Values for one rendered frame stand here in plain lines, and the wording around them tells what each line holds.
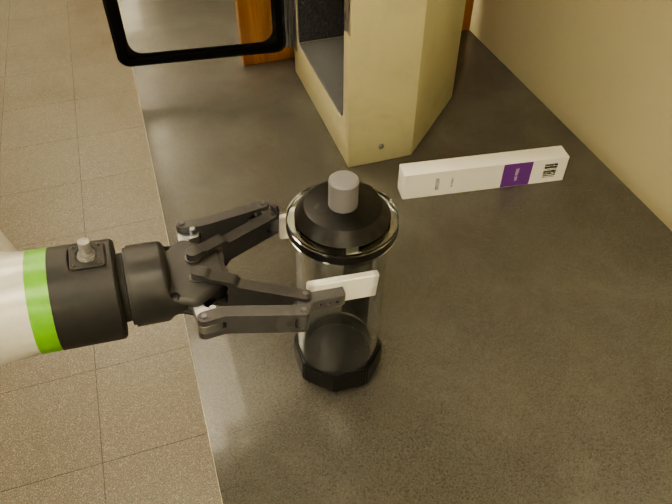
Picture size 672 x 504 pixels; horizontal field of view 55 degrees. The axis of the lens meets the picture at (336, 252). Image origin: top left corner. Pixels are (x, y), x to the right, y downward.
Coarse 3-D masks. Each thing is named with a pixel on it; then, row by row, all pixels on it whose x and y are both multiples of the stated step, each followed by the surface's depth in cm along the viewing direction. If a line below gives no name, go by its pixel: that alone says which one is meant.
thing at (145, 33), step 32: (128, 0) 108; (160, 0) 110; (192, 0) 111; (224, 0) 112; (256, 0) 113; (128, 32) 112; (160, 32) 113; (192, 32) 115; (224, 32) 116; (256, 32) 117
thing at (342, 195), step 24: (312, 192) 61; (336, 192) 58; (360, 192) 61; (312, 216) 59; (336, 216) 59; (360, 216) 59; (384, 216) 60; (312, 240) 58; (336, 240) 58; (360, 240) 58
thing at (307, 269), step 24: (288, 216) 61; (384, 240) 59; (312, 264) 61; (336, 264) 58; (360, 264) 60; (384, 264) 63; (312, 312) 66; (336, 312) 64; (360, 312) 65; (312, 336) 69; (336, 336) 67; (360, 336) 68; (312, 360) 72; (336, 360) 70; (360, 360) 71
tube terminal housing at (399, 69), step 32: (352, 0) 84; (384, 0) 86; (416, 0) 87; (448, 0) 97; (352, 32) 88; (384, 32) 89; (416, 32) 91; (448, 32) 103; (352, 64) 91; (384, 64) 93; (416, 64) 95; (448, 64) 109; (320, 96) 111; (352, 96) 95; (384, 96) 97; (416, 96) 99; (448, 96) 116; (352, 128) 99; (384, 128) 101; (416, 128) 104; (352, 160) 103
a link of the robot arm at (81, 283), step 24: (96, 240) 57; (48, 264) 54; (72, 264) 54; (96, 264) 54; (120, 264) 56; (48, 288) 53; (72, 288) 53; (96, 288) 54; (120, 288) 55; (72, 312) 53; (96, 312) 54; (120, 312) 55; (72, 336) 54; (96, 336) 55; (120, 336) 56
